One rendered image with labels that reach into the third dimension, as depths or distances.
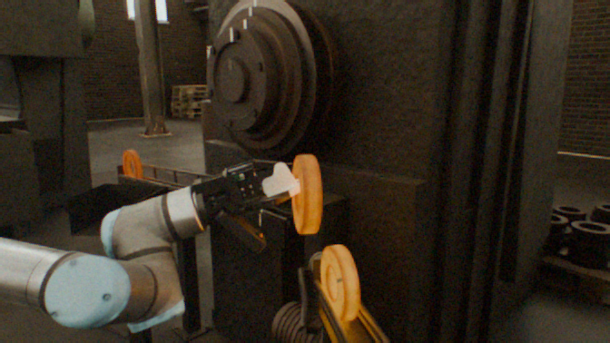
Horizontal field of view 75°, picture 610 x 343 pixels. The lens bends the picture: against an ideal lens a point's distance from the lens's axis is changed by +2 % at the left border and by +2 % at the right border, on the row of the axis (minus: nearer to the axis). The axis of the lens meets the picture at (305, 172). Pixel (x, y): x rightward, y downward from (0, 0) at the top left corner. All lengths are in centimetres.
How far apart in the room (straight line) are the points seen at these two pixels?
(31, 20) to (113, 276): 316
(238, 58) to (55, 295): 75
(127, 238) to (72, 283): 17
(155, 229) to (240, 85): 51
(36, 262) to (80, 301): 10
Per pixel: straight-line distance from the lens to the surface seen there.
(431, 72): 102
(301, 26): 107
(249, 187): 73
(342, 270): 79
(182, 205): 73
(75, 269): 61
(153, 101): 820
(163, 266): 73
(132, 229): 75
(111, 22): 1177
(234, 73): 113
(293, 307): 111
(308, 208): 70
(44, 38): 366
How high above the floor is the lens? 113
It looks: 14 degrees down
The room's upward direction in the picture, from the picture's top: straight up
